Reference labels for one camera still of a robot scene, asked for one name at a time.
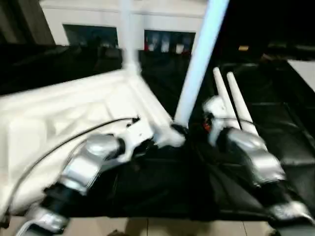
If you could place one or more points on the white plastic table leg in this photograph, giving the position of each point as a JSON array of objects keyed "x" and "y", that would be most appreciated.
[
  {"x": 238, "y": 98},
  {"x": 222, "y": 88},
  {"x": 199, "y": 61},
  {"x": 130, "y": 32}
]

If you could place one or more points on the black metal rail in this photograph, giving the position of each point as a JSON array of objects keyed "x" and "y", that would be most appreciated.
[{"x": 290, "y": 48}]

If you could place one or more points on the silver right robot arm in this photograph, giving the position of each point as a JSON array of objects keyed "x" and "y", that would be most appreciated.
[{"x": 256, "y": 155}]

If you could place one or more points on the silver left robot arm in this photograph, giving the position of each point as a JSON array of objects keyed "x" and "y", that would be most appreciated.
[{"x": 86, "y": 162}]

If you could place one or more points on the white cabinet with glass doors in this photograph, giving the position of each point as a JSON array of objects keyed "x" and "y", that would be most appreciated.
[{"x": 86, "y": 14}]

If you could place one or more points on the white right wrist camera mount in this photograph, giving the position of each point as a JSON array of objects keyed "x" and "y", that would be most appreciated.
[{"x": 214, "y": 108}]

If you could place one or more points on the small tan label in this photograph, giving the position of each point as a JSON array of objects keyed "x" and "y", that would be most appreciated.
[{"x": 243, "y": 47}]

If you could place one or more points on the black work mat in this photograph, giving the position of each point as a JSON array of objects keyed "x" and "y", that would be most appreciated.
[{"x": 160, "y": 184}]

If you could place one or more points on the white flat board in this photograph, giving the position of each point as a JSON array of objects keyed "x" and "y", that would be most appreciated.
[{"x": 302, "y": 68}]

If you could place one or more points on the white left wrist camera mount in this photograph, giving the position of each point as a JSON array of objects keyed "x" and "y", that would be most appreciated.
[{"x": 137, "y": 135}]

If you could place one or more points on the white plastic table top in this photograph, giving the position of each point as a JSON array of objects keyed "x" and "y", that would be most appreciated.
[{"x": 61, "y": 110}]

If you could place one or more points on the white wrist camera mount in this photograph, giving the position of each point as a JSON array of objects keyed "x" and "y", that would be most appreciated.
[
  {"x": 137, "y": 135},
  {"x": 214, "y": 108}
]

